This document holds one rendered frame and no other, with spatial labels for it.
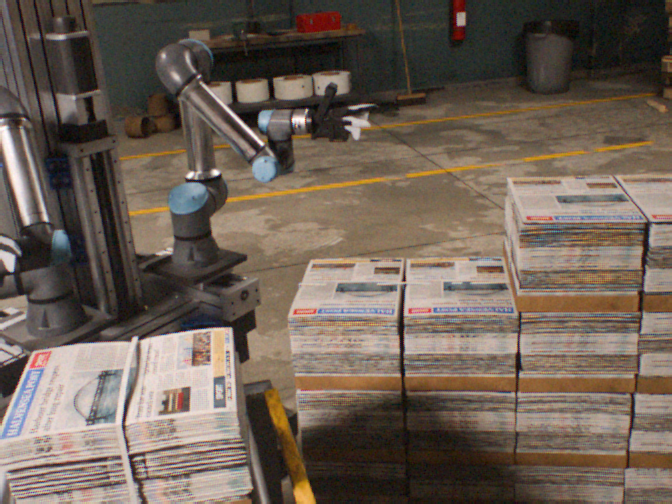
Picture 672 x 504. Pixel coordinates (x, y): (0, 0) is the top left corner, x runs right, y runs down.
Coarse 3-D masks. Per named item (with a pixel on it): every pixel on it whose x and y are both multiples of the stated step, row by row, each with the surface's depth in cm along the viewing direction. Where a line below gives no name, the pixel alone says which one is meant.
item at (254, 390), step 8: (248, 384) 169; (256, 384) 169; (264, 384) 168; (248, 392) 166; (256, 392) 166; (248, 400) 165; (256, 400) 166; (264, 400) 166; (248, 408) 166; (256, 408) 167; (264, 408) 167; (256, 416) 167; (264, 416) 168; (256, 424) 168; (264, 424) 168; (272, 424) 169; (256, 432) 169; (264, 432) 169; (272, 432) 170
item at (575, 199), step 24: (528, 192) 197; (552, 192) 196; (576, 192) 195; (600, 192) 193; (624, 192) 193; (528, 216) 180; (552, 216) 179; (576, 216) 178; (600, 216) 177; (624, 216) 176
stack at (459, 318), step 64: (320, 320) 192; (384, 320) 190; (448, 320) 188; (512, 320) 186; (576, 320) 185; (640, 320) 184; (384, 448) 206; (448, 448) 203; (512, 448) 201; (576, 448) 199; (640, 448) 196
